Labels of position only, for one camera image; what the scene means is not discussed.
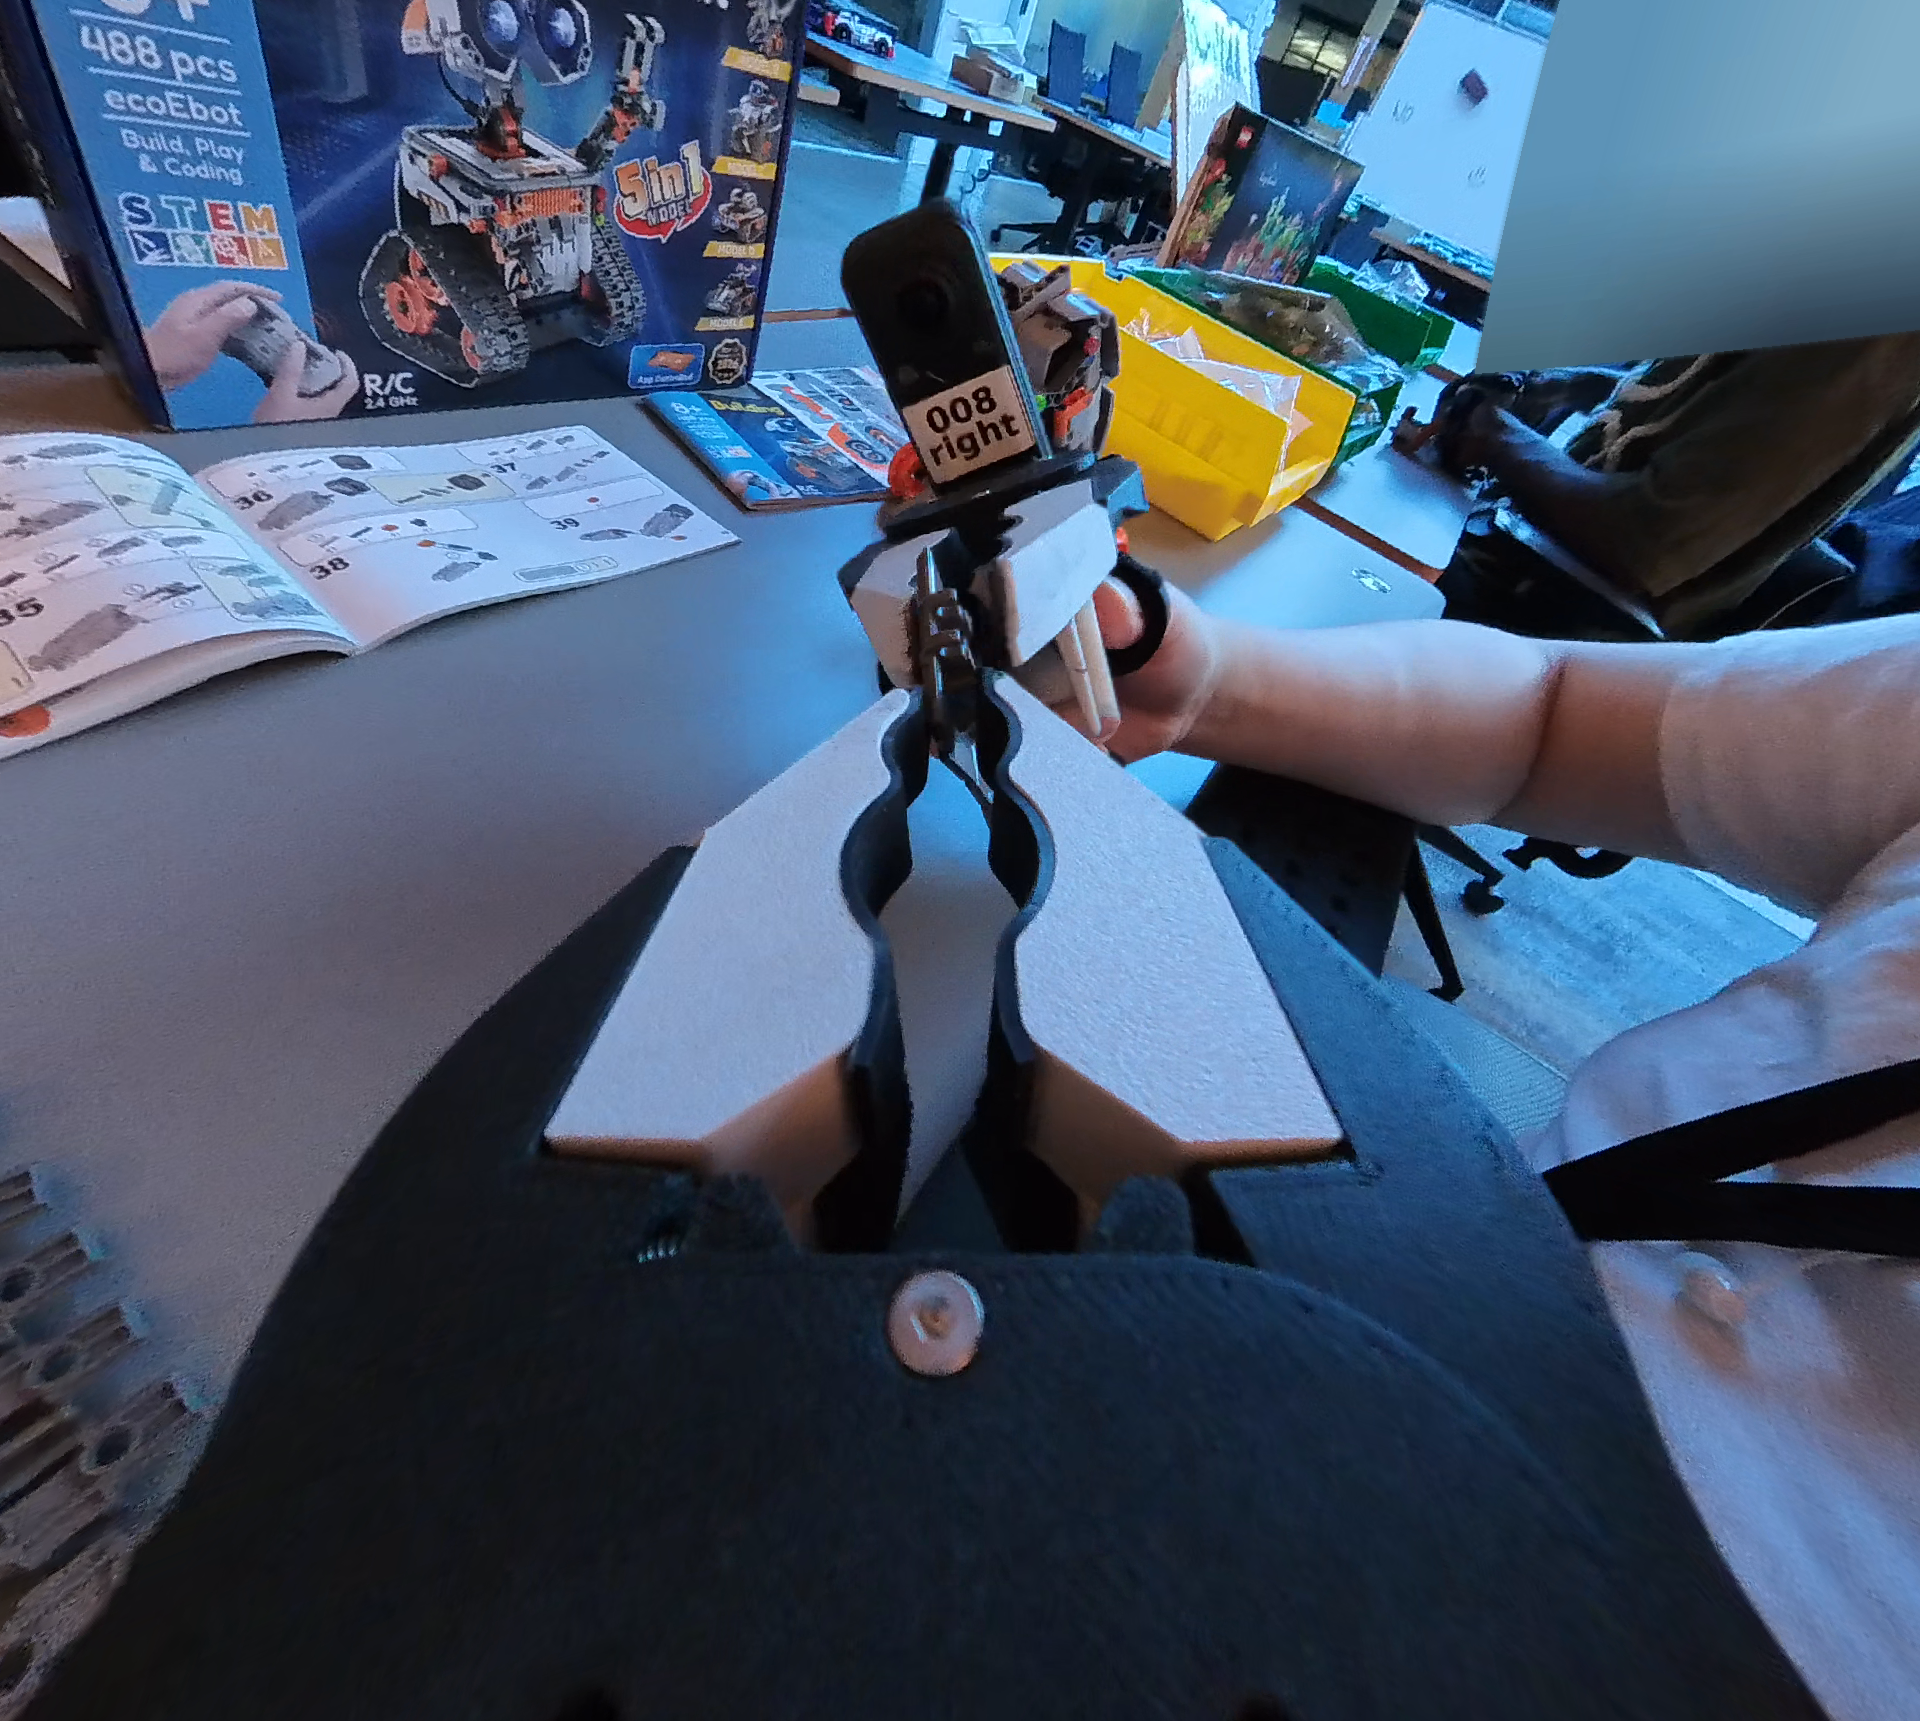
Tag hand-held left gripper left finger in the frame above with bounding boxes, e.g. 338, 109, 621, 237
542, 687, 961, 1255

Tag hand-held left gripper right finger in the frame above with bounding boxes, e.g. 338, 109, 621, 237
960, 679, 1348, 1255

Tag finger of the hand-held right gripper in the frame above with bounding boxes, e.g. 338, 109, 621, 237
966, 500, 1121, 676
851, 536, 966, 707

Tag grey toy track chain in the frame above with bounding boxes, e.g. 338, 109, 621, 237
913, 541, 1010, 861

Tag row of grey track links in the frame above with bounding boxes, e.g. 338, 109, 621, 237
0, 1162, 204, 1580

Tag person's right forearm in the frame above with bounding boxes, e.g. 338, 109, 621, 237
1191, 619, 1703, 871

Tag grey desk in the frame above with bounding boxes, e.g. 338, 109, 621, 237
0, 309, 1458, 1721

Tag person's right hand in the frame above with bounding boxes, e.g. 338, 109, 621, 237
1034, 572, 1219, 767

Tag grey orange toy robot chassis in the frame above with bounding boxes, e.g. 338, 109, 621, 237
989, 253, 1128, 462

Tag yellow plastic bin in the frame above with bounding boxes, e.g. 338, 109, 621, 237
1032, 250, 1360, 541

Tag blue printed leaflet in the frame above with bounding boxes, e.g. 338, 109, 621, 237
642, 362, 919, 511

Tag grey laptop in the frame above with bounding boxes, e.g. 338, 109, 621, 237
1154, 518, 1453, 629

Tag clear plastic bag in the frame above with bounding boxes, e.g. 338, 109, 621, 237
1115, 301, 1330, 417

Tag dark flower set box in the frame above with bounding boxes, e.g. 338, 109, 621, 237
1157, 99, 1367, 286

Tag cardboard sheet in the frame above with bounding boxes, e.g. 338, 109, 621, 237
1161, 0, 1284, 199

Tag green plastic bin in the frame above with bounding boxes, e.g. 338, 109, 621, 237
1140, 257, 1458, 465

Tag blue robot kit box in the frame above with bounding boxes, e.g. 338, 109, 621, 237
0, 0, 820, 431

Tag open instruction booklet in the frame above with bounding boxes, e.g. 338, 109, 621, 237
0, 422, 743, 763

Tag black strap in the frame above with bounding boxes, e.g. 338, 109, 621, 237
1541, 1058, 1920, 1260

